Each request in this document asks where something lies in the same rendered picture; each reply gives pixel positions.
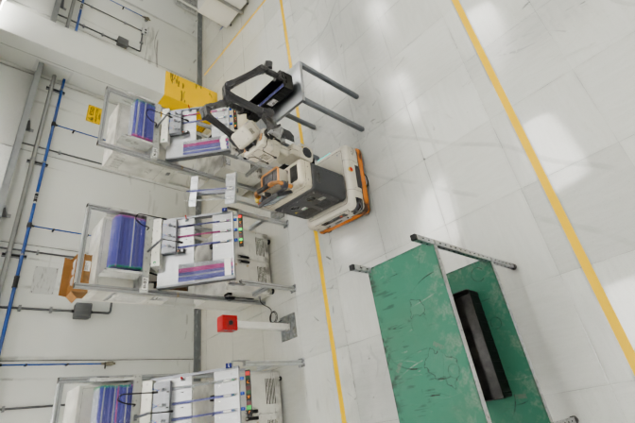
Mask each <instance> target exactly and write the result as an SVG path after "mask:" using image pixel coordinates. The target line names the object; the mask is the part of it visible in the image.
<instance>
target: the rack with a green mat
mask: <svg viewBox="0 0 635 423"><path fill-rule="evenodd" d="M410 239H411V241H412V242H416V243H419V244H421V245H417V246H415V247H413V248H411V249H409V250H407V251H405V252H403V253H401V254H399V255H397V256H395V257H393V258H390V259H388V260H386V261H384V262H381V263H379V264H376V265H374V266H372V267H366V266H362V265H357V264H351V265H349V268H350V271H354V272H360V273H365V274H369V282H370V287H371V291H372V295H373V300H374V305H375V309H376V313H377V318H378V323H379V327H380V332H381V336H382V341H383V346H384V350H385V355H386V363H387V367H388V372H389V377H390V381H391V386H392V390H393V395H394V399H395V404H396V408H397V413H398V417H399V422H400V423H578V422H579V420H578V418H577V417H576V416H575V415H572V416H570V417H568V418H564V419H561V420H558V421H554V422H553V419H552V416H551V415H550V412H549V409H548V407H547V404H546V401H545V399H544V396H543V393H542V391H541V387H540V385H539V382H538V379H537V377H536V374H535V371H534V369H533V366H532V363H531V362H530V359H529V356H528V354H527V351H526V348H525V346H524V343H523V339H522V336H521V334H520V332H519V329H518V326H517V324H516V321H515V318H514V316H513V313H512V311H511V309H510V306H509V303H508V301H507V298H506V294H505V291H504V288H503V286H502V283H501V281H500V279H499V276H498V273H497V271H496V268H495V265H498V266H502V267H505V268H508V269H512V270H515V269H516V268H517V265H516V264H514V263H511V262H505V261H502V260H499V259H496V258H492V257H490V256H487V255H483V254H480V253H477V252H474V251H470V250H468V249H465V248H462V247H458V246H455V245H450V244H446V243H443V242H441V241H437V240H435V239H431V238H428V237H424V236H421V235H419V234H416V233H414V234H412V235H410ZM439 249H442V250H445V251H449V252H452V253H455V254H458V255H462V256H465V257H469V258H472V259H476V260H478V261H477V262H473V263H470V264H468V265H465V266H463V267H460V268H458V269H456V270H454V271H451V272H449V273H445V270H444V267H443V264H442V260H441V258H440V255H439V252H438V250H439ZM466 289H469V290H471V291H475V292H477V294H478V296H479V299H480V302H481V303H482V304H481V305H482V307H483V310H484V312H485V316H486V318H487V321H488V324H489V329H490V332H491V335H492V338H493V340H494V344H495V345H496V348H497V350H498V354H499V357H500V360H501V363H502V366H503V369H504V370H505V374H506V379H507V380H508V385H509V387H510V390H511V392H512V397H508V398H503V399H496V400H492V401H485V399H484V396H483V393H482V389H481V386H480V383H479V380H478V377H477V374H476V371H475V368H474V364H473V361H472V356H471V353H470V350H469V347H468V344H467V340H466V337H465V334H464V331H463V329H462V325H461V322H460V319H459V316H458V312H457V309H456V306H455V301H454V298H453V294H455V293H457V292H460V291H463V290H466Z"/></svg>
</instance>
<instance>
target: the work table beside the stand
mask: <svg viewBox="0 0 635 423"><path fill-rule="evenodd" d="M302 70H304V71H306V72H308V73H310V74H311V75H313V76H316V77H317V78H319V79H321V80H323V81H324V82H326V83H328V84H330V85H332V86H333V87H335V88H337V89H339V90H340V91H341V92H343V93H346V94H347V95H349V96H351V97H353V98H354V99H357V98H359V95H358V94H357V93H355V92H353V91H351V90H350V89H348V88H346V87H344V86H343V85H341V84H339V83H337V82H336V81H334V80H332V79H331V78H329V77H327V76H325V75H324V74H322V73H320V72H319V71H317V70H315V69H313V68H312V67H310V66H308V65H307V64H305V63H303V62H301V61H300V60H299V61H298V62H297V63H296V64H295V65H294V66H292V67H291V68H290V69H289V70H288V71H287V73H288V74H289V75H291V76H292V79H293V88H294V92H292V93H291V94H290V95H288V96H287V97H286V98H285V99H284V100H283V101H282V102H280V103H279V104H278V105H277V106H276V107H274V108H273V110H274V116H273V117H272V119H273V121H274V122H275V123H276V124H277V123H278V122H279V121H281V120H282V119H283V118H284V117H286V118H288V119H290V120H293V121H295V122H297V123H299V124H301V125H304V126H306V127H309V128H311V129H316V126H315V125H313V124H311V123H309V122H307V121H304V120H302V119H300V118H299V117H297V116H295V115H292V114H290V112H291V111H292V110H294V109H295V108H296V107H297V106H299V105H300V104H301V103H303V104H305V105H307V106H309V107H311V108H313V109H315V110H318V111H320V112H322V113H324V114H326V115H328V116H331V117H333V118H335V119H336V120H338V121H340V122H342V123H344V124H346V125H348V126H350V127H353V128H355V129H357V130H359V131H361V132H362V131H364V130H365V129H364V127H362V126H360V125H358V124H356V123H355V122H353V121H351V120H349V119H347V118H345V117H344V116H342V115H340V114H338V113H336V112H334V111H332V110H329V109H327V108H325V107H323V106H321V105H320V104H318V103H316V102H314V101H312V100H310V99H308V98H306V97H305V95H304V85H303V74H302ZM256 125H257V127H258V128H260V129H263V128H265V129H266V124H265V123H264V121H263V120H262V119H260V120H259V121H258V122H256Z"/></svg>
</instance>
